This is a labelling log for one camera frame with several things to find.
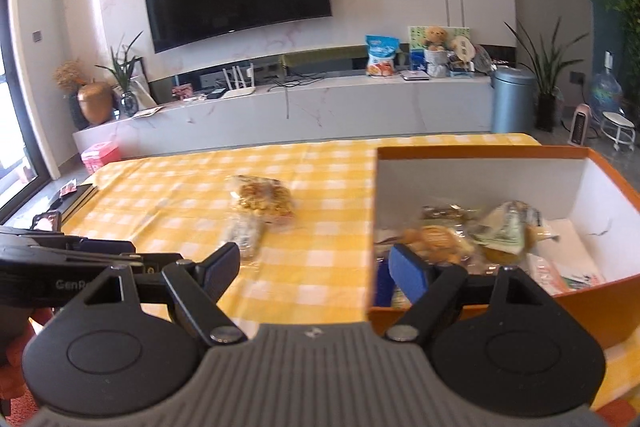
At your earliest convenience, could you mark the teddy bear toy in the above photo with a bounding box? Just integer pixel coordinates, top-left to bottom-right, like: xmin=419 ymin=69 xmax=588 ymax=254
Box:
xmin=424 ymin=26 xmax=449 ymax=78

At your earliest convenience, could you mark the grey metal trash bin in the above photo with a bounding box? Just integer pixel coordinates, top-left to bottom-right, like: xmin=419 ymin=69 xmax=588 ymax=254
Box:
xmin=491 ymin=66 xmax=536 ymax=133

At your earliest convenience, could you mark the orange cardboard box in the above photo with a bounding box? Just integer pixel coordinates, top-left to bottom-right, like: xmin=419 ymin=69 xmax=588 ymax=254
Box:
xmin=374 ymin=145 xmax=639 ymax=348

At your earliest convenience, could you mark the white sunflower seed bag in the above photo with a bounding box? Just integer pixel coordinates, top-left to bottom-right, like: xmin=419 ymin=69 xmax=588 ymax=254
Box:
xmin=468 ymin=200 xmax=560 ymax=265

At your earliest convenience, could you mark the white marble tv console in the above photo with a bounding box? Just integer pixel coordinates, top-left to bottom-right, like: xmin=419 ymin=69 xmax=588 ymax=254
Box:
xmin=74 ymin=76 xmax=492 ymax=158

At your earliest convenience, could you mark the small white stool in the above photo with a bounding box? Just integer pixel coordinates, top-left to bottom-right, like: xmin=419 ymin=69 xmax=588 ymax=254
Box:
xmin=600 ymin=112 xmax=636 ymax=150

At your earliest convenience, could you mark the tall potted green plant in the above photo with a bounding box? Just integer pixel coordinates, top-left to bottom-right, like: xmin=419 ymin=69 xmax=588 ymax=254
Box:
xmin=504 ymin=16 xmax=589 ymax=132

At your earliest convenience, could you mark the yellow checkered tablecloth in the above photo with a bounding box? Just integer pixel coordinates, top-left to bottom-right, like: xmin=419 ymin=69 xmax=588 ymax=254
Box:
xmin=60 ymin=132 xmax=640 ymax=413

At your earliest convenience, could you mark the green picture card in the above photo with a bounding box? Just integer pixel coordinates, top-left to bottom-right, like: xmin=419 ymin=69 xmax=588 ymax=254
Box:
xmin=408 ymin=25 xmax=475 ymax=77

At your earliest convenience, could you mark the blue white snack bag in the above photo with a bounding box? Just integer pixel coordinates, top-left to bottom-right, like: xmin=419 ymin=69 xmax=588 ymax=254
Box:
xmin=366 ymin=35 xmax=400 ymax=77

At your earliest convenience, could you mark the blue water jug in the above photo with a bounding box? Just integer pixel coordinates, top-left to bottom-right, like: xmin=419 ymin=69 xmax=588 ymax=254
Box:
xmin=588 ymin=51 xmax=623 ymax=122

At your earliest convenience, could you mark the copper round vase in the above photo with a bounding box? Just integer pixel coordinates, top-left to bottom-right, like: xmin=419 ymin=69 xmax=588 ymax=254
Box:
xmin=77 ymin=81 xmax=113 ymax=126

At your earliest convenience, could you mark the yellow popcorn snack bag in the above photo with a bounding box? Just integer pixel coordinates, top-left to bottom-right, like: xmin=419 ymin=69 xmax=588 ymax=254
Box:
xmin=228 ymin=174 xmax=294 ymax=222

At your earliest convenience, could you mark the white wifi router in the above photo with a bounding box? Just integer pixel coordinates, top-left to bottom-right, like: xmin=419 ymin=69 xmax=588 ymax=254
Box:
xmin=221 ymin=64 xmax=256 ymax=100

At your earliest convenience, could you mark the grey seed snack packet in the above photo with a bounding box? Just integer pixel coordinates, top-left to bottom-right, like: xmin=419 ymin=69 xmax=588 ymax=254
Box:
xmin=221 ymin=212 xmax=265 ymax=261

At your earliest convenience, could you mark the green plant glass vase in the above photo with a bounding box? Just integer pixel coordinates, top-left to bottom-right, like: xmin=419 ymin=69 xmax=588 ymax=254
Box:
xmin=99 ymin=32 xmax=142 ymax=118

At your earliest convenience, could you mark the mixed dried fruit bag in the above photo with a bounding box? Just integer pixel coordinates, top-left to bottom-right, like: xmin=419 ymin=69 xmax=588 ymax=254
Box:
xmin=398 ymin=205 xmax=480 ymax=267

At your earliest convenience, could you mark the pink box on floor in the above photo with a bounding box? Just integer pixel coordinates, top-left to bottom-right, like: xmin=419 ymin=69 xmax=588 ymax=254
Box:
xmin=81 ymin=141 xmax=122 ymax=174

